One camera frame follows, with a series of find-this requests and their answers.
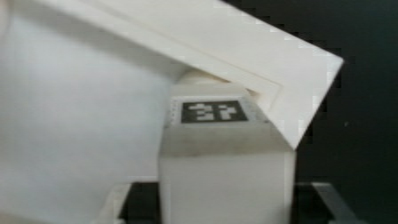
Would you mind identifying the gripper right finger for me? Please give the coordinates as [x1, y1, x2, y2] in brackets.
[311, 182, 368, 224]

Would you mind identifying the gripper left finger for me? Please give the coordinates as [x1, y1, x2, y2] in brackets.
[90, 183, 131, 224]

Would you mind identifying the white table leg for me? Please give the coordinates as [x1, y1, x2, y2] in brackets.
[158, 72, 295, 224]

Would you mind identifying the white square table top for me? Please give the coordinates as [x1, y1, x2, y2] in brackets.
[0, 0, 343, 224]

